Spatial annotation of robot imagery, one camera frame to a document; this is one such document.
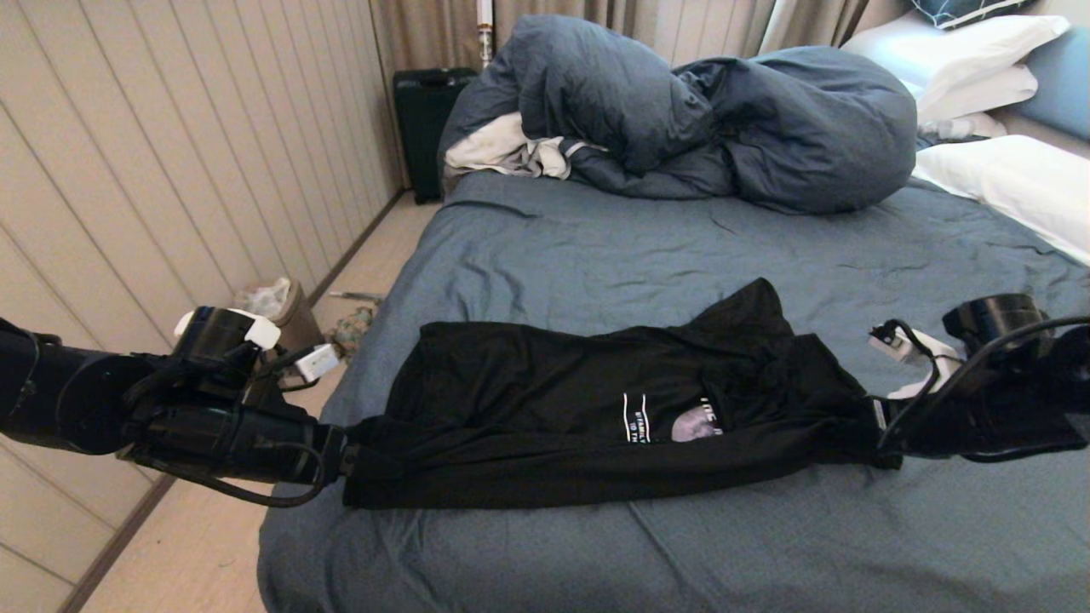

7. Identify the black moon print t-shirt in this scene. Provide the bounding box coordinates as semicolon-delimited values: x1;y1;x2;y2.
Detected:
343;278;904;512

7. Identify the beige trash bin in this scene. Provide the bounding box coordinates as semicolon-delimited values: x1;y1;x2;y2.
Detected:
247;279;328;410

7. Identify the multicoloured rag mop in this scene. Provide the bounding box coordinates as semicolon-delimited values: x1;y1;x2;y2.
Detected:
328;291;384;363

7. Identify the clear plastic bin bag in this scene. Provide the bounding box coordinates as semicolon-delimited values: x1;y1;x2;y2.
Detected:
235;277;292;320

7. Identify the long white pillow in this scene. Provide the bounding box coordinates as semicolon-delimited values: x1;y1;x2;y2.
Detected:
911;135;1090;266

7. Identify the flat white pillow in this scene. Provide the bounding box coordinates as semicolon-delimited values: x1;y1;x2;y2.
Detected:
915;64;1040;129

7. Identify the dark blue duvet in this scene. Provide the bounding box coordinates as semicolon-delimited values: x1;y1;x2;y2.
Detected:
439;13;921;215

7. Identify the black suitcase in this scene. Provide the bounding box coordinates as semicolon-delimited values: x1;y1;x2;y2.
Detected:
392;68;478;205

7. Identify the light blue headboard cushion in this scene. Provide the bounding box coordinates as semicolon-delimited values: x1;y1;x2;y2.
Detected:
1013;26;1090;141

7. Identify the blue bed sheet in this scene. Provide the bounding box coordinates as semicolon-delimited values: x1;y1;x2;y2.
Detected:
255;170;1090;613

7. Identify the white crumpled cloth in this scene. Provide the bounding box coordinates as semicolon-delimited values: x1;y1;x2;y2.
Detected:
445;111;610;181

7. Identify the large white pillow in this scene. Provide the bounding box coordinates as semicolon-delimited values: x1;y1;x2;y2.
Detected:
839;15;1072;103

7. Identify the dark patterned cushion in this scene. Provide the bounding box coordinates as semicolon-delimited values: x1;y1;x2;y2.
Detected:
907;0;1036;31

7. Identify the beige curtain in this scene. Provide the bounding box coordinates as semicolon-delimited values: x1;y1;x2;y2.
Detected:
370;0;869;82

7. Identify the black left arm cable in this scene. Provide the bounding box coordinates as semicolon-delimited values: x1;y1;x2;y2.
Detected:
128;443;329;509

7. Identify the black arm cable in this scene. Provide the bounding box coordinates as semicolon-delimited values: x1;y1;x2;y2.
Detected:
869;315;1090;465
128;443;329;509

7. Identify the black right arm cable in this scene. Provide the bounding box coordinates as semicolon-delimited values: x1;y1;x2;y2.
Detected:
869;315;1090;465

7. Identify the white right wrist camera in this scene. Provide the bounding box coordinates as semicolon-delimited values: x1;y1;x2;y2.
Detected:
869;322;967;399

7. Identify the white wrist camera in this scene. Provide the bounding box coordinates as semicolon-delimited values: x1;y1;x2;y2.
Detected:
869;322;967;399
294;343;341;384

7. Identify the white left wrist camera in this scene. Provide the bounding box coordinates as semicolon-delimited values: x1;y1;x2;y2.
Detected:
294;343;341;384

